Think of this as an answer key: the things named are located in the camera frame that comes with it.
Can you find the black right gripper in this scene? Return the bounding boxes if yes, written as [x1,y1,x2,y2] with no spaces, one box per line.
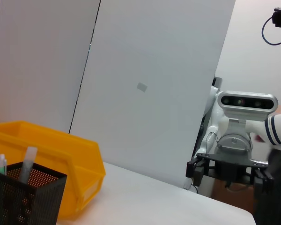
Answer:
[186,153,274,199]

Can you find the grey marker pen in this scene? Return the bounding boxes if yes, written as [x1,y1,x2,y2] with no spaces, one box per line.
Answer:
[18,147,38,185]

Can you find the mint green pen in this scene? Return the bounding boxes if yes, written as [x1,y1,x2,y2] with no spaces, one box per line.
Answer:
[0,154,7,176]

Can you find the black mesh pen holder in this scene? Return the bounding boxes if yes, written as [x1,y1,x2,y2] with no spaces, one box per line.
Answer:
[0,161,68,225]

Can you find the brown cardboard box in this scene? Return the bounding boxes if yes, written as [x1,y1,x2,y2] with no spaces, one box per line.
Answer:
[212,180,257,214]

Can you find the white backdrop board with sticker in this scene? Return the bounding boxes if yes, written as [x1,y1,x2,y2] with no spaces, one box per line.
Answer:
[69,0,236,190]

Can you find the yellow plastic bin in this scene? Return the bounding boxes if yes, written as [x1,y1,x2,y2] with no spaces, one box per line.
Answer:
[0,120,106,221]

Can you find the plain white backdrop board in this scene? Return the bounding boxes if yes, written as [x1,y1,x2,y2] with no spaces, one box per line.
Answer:
[0,0,101,134]

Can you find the right arm cable with connector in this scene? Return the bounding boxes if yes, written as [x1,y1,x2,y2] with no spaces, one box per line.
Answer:
[249,158,270,166]

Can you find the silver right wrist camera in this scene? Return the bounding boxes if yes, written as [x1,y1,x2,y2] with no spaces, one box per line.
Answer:
[217,91,279,121]

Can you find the dark blue camera cable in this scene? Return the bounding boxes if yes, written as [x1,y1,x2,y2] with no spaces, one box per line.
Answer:
[261,15,281,46]

